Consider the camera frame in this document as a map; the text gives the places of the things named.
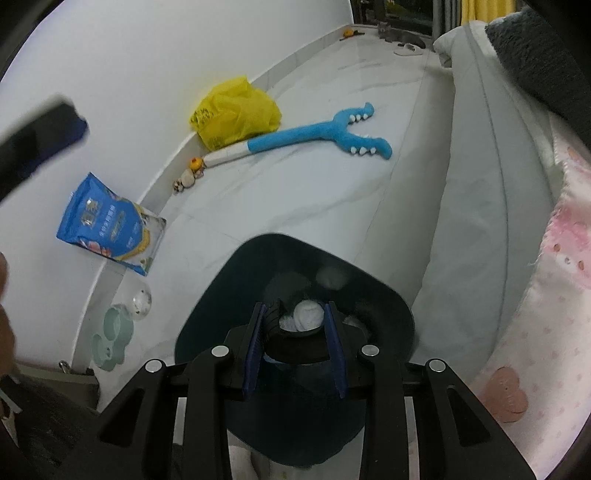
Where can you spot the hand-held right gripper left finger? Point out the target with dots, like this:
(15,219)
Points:
(254,355)

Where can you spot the dark grey plush blanket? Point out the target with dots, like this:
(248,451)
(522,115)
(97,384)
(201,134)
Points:
(540,60)

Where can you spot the yellow curtain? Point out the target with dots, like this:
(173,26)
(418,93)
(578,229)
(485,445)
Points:
(480,9)

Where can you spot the person's left hand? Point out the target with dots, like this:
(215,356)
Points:
(4,323)

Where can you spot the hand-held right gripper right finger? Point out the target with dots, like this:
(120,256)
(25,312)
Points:
(336,355)

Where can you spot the small orange toy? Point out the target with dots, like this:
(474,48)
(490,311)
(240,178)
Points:
(196,163)

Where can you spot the small speckled toy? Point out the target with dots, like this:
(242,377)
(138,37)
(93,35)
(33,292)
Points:
(177,186)

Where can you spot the blue forked plush toy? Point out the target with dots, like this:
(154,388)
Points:
(295,138)

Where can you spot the clear plastic ball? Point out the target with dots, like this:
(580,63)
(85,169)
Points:
(141,300)

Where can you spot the pink printed blanket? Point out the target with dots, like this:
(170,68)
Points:
(545,323)

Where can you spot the small beige toy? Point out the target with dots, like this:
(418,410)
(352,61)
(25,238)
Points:
(187,177)

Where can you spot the dark glass window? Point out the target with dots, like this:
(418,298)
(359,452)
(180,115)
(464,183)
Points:
(397,9)

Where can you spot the green pet bowl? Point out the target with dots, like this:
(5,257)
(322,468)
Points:
(113,337)

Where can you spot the grey cat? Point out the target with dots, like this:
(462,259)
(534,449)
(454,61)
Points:
(399,33)

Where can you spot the blue pet food bag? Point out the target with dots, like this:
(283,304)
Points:
(106,221)

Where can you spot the white and black wad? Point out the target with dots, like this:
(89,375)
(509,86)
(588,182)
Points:
(295,339)

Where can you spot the orange cat toy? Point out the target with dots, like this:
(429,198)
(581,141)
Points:
(348,32)

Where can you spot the yellow plastic bag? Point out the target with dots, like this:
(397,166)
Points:
(235,115)

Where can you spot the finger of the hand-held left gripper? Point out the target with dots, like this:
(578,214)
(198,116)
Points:
(46,134)

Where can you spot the dark teal trash bin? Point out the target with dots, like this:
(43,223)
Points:
(221,300)

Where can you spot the grey curtain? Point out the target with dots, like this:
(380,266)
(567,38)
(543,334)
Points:
(447,16)

